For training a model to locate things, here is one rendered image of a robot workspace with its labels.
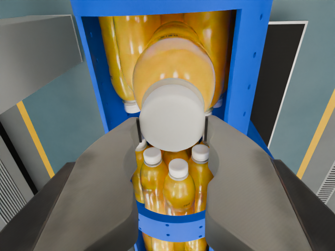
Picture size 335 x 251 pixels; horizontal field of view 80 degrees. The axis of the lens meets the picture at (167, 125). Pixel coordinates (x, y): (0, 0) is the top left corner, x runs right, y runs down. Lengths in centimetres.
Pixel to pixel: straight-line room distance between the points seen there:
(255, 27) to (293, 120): 168
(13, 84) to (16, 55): 13
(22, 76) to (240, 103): 98
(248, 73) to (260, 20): 6
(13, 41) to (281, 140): 193
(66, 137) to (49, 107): 31
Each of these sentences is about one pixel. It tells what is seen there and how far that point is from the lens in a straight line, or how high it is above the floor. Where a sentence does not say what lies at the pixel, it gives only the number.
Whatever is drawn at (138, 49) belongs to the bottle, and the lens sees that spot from 32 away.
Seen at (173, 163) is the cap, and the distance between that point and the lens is 41.
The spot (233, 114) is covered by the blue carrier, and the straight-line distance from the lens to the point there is 29.
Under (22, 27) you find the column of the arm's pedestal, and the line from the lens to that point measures 118.
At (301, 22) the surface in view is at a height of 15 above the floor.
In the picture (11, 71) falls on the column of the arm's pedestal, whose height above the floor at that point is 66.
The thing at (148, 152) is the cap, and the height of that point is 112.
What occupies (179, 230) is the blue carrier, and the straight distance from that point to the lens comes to 43.
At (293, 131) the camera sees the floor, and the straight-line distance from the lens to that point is 200.
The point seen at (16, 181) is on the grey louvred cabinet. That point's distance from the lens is 243.
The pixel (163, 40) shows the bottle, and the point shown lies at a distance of 17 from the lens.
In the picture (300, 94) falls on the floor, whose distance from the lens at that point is 183.
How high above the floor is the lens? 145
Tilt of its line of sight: 58 degrees down
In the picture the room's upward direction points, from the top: 175 degrees counter-clockwise
